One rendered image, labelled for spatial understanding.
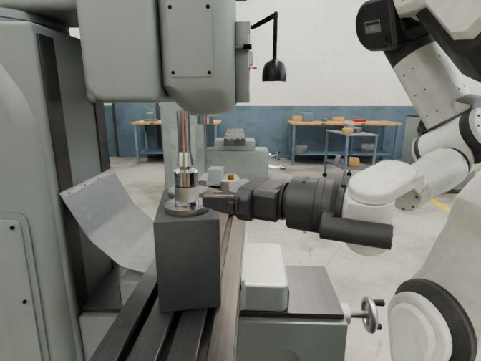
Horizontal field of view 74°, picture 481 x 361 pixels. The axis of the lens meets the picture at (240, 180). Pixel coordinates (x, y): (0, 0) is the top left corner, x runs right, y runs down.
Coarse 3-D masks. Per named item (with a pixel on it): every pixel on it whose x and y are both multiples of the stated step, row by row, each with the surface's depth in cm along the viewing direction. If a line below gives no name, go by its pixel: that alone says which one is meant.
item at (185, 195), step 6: (174, 180) 60; (180, 180) 59; (186, 180) 59; (192, 180) 60; (174, 186) 61; (180, 186) 60; (186, 186) 60; (192, 186) 60; (174, 192) 62; (180, 192) 60; (186, 192) 60; (192, 192) 60; (198, 192) 63; (180, 198) 60; (186, 198) 60; (192, 198) 61; (198, 198) 63; (180, 204) 61; (186, 204) 60; (192, 204) 61
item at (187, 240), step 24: (168, 192) 70; (168, 216) 59; (192, 216) 59; (216, 216) 59; (168, 240) 58; (192, 240) 58; (216, 240) 59; (168, 264) 59; (192, 264) 60; (216, 264) 60; (168, 288) 60; (192, 288) 61; (216, 288) 62
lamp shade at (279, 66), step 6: (270, 60) 92; (276, 60) 91; (264, 66) 92; (270, 66) 90; (276, 66) 90; (282, 66) 91; (264, 72) 92; (270, 72) 90; (276, 72) 90; (282, 72) 91; (264, 78) 92; (270, 78) 91; (276, 78) 90; (282, 78) 91
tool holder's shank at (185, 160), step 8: (176, 112) 58; (184, 112) 57; (184, 120) 58; (184, 128) 58; (184, 136) 58; (184, 144) 59; (184, 152) 59; (184, 160) 59; (192, 160) 60; (184, 168) 60
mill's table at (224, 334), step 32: (224, 224) 104; (224, 256) 88; (224, 288) 69; (128, 320) 59; (160, 320) 59; (192, 320) 59; (224, 320) 59; (96, 352) 52; (128, 352) 55; (160, 352) 53; (192, 352) 52; (224, 352) 52
